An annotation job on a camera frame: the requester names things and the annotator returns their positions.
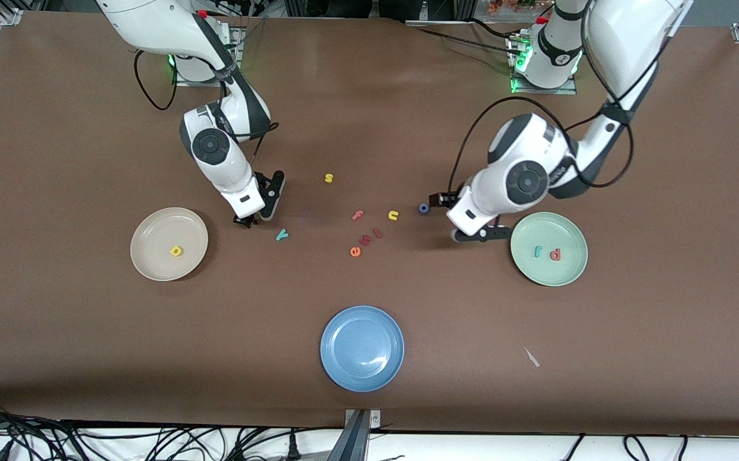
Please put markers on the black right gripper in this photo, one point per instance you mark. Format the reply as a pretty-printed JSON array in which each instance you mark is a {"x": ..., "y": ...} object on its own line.
[{"x": 244, "y": 221}]

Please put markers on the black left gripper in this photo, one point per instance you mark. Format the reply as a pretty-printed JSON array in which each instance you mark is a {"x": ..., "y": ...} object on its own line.
[{"x": 444, "y": 199}]

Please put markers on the teal foam letter y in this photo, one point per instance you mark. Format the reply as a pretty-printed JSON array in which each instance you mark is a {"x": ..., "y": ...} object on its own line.
[{"x": 282, "y": 235}]

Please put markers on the red foam letter d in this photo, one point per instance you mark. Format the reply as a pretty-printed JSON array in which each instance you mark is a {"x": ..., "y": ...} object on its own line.
[{"x": 558, "y": 256}]

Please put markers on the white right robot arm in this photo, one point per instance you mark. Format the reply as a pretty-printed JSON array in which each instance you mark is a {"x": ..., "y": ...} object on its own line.
[{"x": 216, "y": 147}]

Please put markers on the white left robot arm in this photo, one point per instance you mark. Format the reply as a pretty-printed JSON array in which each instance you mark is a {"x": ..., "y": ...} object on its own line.
[{"x": 523, "y": 182}]

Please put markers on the beige round plate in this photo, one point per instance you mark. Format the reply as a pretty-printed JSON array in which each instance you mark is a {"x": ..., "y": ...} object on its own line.
[{"x": 158, "y": 256}]

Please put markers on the pale green round plate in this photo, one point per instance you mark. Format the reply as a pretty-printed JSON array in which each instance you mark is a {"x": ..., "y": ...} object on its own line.
[{"x": 549, "y": 272}]

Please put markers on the blue round plate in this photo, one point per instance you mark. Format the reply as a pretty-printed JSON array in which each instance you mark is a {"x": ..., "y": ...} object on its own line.
[{"x": 362, "y": 349}]

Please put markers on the small white paper scrap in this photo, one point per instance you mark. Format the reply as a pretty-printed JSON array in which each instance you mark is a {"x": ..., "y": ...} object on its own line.
[{"x": 531, "y": 357}]

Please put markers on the orange flower bunch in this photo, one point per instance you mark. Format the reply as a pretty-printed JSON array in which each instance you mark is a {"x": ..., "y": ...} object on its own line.
[{"x": 510, "y": 5}]

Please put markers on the black power plug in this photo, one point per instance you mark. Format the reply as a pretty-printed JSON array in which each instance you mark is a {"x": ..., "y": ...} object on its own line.
[{"x": 292, "y": 448}]

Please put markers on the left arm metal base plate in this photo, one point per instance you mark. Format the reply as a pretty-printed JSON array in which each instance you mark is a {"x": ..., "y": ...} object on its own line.
[{"x": 542, "y": 91}]

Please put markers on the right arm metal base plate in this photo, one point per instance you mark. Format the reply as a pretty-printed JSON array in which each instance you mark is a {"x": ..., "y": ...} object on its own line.
[{"x": 184, "y": 80}]

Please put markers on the grey metal camera post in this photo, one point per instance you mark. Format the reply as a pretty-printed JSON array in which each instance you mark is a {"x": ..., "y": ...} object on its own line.
[{"x": 357, "y": 435}]

